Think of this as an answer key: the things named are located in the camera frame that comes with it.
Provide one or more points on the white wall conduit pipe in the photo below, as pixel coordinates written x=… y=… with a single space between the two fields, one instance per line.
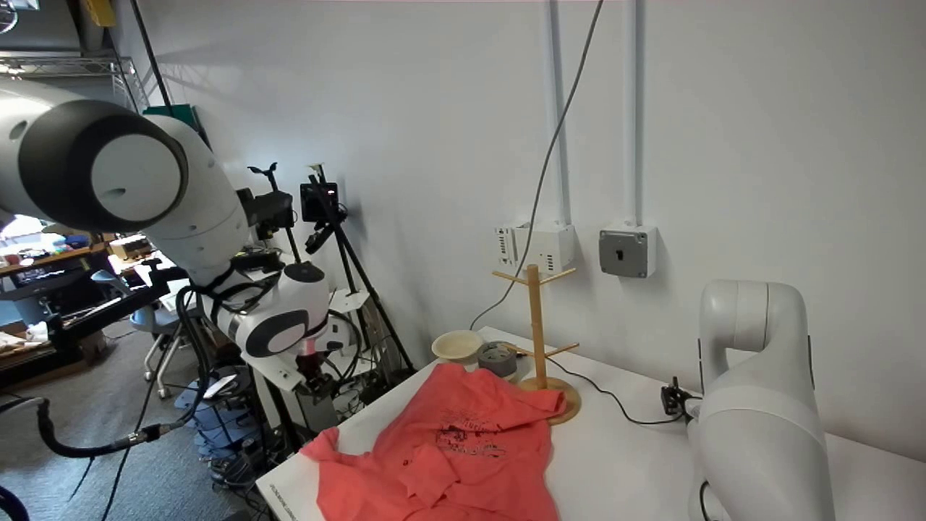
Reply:
x=558 y=117
x=636 y=117

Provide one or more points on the idle white robot arm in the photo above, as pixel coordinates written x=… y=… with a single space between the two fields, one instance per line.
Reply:
x=762 y=414

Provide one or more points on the blue bundle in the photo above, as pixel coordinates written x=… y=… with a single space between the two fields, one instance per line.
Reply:
x=217 y=423

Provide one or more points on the plain white wall box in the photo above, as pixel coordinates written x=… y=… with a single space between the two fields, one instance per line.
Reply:
x=552 y=249

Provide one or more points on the green storage bin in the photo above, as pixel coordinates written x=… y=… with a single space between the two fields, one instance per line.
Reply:
x=178 y=114

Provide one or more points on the white wall box with print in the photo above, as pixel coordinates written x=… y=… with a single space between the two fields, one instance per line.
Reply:
x=509 y=249

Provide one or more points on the grey wall junction box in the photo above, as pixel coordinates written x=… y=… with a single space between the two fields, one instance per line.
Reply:
x=625 y=252

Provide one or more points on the red shirt with black print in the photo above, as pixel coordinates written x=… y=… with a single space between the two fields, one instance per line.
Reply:
x=452 y=436

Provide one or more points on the cream plastic bowl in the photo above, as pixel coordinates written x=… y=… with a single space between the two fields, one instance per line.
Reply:
x=454 y=344

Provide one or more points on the cluttered wooden workbench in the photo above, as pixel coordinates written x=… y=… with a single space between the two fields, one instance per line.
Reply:
x=46 y=289

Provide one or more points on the black camera on tripod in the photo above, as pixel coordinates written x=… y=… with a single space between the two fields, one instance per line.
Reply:
x=319 y=200

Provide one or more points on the small black camera device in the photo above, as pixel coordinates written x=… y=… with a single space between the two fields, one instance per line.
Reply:
x=678 y=396

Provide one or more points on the wooden mug tree stand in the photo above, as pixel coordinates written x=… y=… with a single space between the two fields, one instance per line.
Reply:
x=534 y=308

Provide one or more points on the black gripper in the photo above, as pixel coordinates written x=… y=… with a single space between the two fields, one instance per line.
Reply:
x=325 y=370

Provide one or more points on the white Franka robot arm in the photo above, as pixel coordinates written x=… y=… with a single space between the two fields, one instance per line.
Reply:
x=182 y=204

